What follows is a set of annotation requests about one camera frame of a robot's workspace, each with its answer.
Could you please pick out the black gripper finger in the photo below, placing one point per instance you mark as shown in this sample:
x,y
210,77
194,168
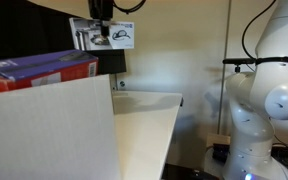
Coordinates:
x,y
105,28

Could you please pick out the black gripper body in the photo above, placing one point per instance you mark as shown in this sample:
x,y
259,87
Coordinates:
x,y
101,9

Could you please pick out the small white picture box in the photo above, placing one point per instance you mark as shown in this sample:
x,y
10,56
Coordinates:
x,y
87,35

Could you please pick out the red and blue product box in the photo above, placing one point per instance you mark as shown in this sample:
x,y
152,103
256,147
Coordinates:
x,y
43,69

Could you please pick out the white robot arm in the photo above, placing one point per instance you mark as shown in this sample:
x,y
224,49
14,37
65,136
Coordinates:
x,y
255,99

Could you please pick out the white cardboard storage box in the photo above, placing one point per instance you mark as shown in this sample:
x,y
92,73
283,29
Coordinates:
x,y
62,131

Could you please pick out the black electronics box on floor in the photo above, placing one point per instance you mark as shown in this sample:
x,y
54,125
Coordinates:
x,y
220,152

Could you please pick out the black computer monitor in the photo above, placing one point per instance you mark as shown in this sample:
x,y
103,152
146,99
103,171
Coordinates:
x,y
28,29

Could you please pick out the black camera on stand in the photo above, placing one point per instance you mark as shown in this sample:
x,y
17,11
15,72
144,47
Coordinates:
x,y
237,62

